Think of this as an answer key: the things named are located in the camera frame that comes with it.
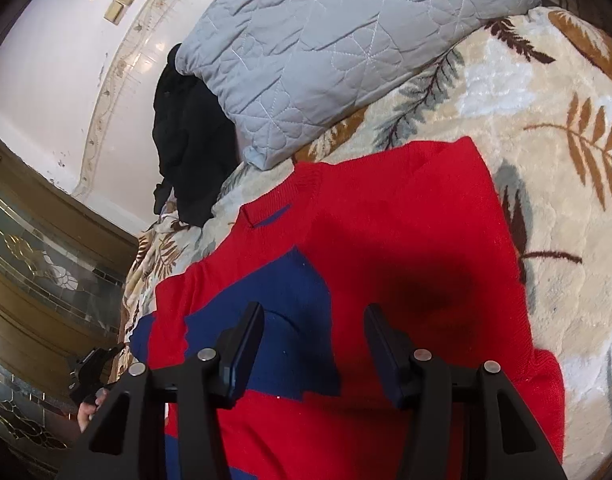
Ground person left hand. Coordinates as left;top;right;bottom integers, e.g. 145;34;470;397
77;388;108;432

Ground gold wall switch left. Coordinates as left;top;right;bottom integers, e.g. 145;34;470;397
104;0;125;25

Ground brown glass door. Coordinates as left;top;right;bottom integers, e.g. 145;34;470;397
0;141;137;479

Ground red and blue sweater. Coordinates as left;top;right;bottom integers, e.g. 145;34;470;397
129;138;565;479

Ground grey quilted pillow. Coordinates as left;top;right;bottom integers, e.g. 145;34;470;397
176;0;540;170

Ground leaf pattern blanket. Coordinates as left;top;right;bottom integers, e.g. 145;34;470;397
123;6;612;479

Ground black clothes pile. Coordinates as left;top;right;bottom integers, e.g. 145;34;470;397
152;47;239;228

